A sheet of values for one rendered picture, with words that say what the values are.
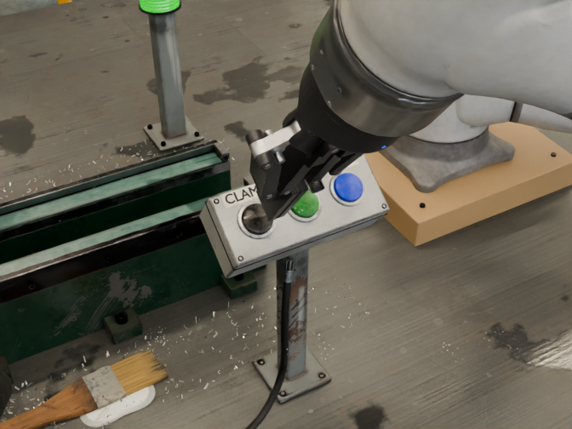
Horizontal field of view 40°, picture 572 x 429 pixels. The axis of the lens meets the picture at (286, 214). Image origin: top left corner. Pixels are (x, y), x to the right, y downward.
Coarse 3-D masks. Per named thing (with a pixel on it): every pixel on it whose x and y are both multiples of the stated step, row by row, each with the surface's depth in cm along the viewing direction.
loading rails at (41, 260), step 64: (64, 192) 100; (128, 192) 101; (192, 192) 107; (0, 256) 97; (64, 256) 90; (128, 256) 94; (192, 256) 99; (0, 320) 89; (64, 320) 94; (128, 320) 97
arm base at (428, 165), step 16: (400, 144) 116; (416, 144) 114; (432, 144) 113; (448, 144) 112; (464, 144) 113; (480, 144) 115; (496, 144) 118; (400, 160) 116; (416, 160) 115; (432, 160) 114; (448, 160) 114; (464, 160) 115; (480, 160) 116; (496, 160) 118; (416, 176) 113; (432, 176) 113; (448, 176) 114
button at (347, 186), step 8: (344, 176) 76; (352, 176) 77; (336, 184) 76; (344, 184) 76; (352, 184) 76; (360, 184) 77; (336, 192) 76; (344, 192) 76; (352, 192) 76; (360, 192) 76; (344, 200) 76; (352, 200) 76
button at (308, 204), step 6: (306, 192) 75; (300, 198) 74; (306, 198) 74; (312, 198) 75; (300, 204) 74; (306, 204) 74; (312, 204) 74; (318, 204) 75; (294, 210) 74; (300, 210) 74; (306, 210) 74; (312, 210) 74; (300, 216) 74; (306, 216) 74
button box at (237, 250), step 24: (360, 168) 78; (240, 192) 73; (216, 216) 72; (240, 216) 72; (288, 216) 74; (312, 216) 74; (336, 216) 76; (360, 216) 76; (216, 240) 74; (240, 240) 72; (264, 240) 73; (288, 240) 73; (312, 240) 75; (240, 264) 71; (264, 264) 76
